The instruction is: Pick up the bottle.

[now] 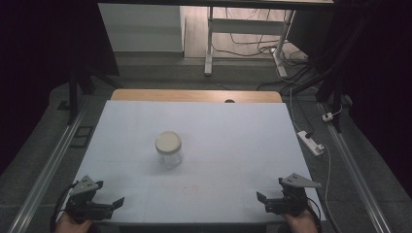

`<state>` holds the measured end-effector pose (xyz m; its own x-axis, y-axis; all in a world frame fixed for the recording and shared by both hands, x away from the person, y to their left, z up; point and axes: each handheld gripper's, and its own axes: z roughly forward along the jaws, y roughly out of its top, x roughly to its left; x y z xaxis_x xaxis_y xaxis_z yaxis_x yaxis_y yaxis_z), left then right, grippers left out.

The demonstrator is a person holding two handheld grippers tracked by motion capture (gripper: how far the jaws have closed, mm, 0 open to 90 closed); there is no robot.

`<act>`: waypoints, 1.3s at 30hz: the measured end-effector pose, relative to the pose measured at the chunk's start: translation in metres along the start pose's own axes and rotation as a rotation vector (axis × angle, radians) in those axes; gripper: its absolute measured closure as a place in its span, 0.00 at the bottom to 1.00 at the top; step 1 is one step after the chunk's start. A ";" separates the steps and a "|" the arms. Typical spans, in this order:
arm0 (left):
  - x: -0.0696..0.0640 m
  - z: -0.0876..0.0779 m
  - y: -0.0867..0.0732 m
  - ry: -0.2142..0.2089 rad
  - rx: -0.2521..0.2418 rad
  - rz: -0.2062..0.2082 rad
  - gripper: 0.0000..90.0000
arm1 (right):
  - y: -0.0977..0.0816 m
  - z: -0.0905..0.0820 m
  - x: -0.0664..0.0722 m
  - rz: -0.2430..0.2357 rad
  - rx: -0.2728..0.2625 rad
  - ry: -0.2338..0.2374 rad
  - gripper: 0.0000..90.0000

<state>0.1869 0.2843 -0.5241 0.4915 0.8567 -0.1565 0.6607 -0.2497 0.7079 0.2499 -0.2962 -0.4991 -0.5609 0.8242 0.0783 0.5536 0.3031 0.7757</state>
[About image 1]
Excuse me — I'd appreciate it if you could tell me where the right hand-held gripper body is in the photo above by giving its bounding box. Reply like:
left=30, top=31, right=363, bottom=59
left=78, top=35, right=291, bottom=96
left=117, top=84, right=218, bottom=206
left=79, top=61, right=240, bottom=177
left=264, top=173, right=323, bottom=217

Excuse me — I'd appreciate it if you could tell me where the white table sheet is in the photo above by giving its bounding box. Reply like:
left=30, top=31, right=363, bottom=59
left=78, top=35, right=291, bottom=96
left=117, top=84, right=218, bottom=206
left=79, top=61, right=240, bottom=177
left=55, top=99, right=326, bottom=225

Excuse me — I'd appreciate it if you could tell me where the aluminium rail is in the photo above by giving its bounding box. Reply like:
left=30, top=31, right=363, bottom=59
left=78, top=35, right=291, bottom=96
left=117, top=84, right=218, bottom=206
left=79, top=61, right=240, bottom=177
left=317, top=102, right=393, bottom=233
left=6, top=106, right=88, bottom=233

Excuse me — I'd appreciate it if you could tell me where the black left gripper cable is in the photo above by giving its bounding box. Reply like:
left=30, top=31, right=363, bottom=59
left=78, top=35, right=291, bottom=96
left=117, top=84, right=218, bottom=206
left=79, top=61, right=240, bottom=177
left=49, top=182, right=79, bottom=233

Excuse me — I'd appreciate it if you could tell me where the black floor plate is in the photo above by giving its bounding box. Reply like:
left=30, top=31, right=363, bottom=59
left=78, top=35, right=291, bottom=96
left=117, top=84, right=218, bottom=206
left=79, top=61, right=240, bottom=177
left=69, top=125, right=95, bottom=150

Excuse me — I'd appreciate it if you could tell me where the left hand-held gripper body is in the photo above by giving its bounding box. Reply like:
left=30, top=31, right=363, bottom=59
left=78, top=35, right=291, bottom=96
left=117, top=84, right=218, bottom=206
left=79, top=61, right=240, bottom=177
left=64, top=175, right=115, bottom=224

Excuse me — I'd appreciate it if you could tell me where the black metal stand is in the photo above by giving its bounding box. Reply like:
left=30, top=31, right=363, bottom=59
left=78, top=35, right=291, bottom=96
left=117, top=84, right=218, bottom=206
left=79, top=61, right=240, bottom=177
left=56, top=64, right=122, bottom=125
left=281, top=13, right=370, bottom=134

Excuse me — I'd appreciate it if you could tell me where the black curtain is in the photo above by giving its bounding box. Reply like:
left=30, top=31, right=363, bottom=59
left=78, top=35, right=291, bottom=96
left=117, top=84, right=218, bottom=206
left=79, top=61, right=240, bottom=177
left=333, top=0, right=412, bottom=198
left=0, top=0, right=120, bottom=176

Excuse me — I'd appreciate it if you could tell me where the white power strip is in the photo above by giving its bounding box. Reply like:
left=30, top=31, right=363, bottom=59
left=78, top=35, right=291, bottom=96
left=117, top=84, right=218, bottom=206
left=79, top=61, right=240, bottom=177
left=296, top=130, right=326, bottom=157

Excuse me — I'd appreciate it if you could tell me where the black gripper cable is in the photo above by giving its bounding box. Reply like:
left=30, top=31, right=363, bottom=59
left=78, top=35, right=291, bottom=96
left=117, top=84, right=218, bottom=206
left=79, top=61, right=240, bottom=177
left=304, top=200, right=324, bottom=233
left=49, top=182, right=79, bottom=233

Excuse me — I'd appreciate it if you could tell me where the white cabinet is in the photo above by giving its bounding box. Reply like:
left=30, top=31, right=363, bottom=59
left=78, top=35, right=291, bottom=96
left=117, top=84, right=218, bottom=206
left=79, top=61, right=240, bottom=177
left=97, top=3, right=186, bottom=52

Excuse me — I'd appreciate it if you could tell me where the long white cable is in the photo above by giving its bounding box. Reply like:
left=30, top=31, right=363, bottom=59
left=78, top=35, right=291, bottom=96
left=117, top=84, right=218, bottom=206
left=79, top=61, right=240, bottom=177
left=322, top=144, right=343, bottom=233

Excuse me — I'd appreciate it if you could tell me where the beige round jar lid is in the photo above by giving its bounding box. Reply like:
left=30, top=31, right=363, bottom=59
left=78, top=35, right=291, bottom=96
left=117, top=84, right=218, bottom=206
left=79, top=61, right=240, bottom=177
left=154, top=130, right=183, bottom=155

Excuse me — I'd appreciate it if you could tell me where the tangle of black floor cables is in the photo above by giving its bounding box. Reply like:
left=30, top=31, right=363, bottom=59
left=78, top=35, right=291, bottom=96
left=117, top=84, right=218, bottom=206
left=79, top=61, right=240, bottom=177
left=212, top=8, right=320, bottom=96

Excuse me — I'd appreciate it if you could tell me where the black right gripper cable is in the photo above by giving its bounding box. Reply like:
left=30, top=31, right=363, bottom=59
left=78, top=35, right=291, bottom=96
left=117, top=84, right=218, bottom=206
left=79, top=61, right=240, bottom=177
left=304, top=200, right=324, bottom=233

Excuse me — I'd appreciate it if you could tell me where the white desk frame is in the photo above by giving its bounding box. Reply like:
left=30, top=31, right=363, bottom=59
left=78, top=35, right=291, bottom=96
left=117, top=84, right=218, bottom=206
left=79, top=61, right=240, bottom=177
left=203, top=6, right=296, bottom=79

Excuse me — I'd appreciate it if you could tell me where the person's right hand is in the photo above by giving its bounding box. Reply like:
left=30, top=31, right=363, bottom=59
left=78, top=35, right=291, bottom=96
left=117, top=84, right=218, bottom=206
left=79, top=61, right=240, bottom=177
left=281, top=208, right=320, bottom=233

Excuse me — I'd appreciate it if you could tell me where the clear glass jar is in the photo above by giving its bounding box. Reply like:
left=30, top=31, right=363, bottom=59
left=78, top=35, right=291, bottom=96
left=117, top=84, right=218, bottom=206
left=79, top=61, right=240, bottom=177
left=156, top=147, right=184, bottom=169

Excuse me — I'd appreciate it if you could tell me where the person's left hand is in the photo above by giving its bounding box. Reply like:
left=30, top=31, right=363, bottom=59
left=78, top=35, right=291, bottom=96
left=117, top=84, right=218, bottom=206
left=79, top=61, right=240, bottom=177
left=53, top=212, right=95, bottom=233

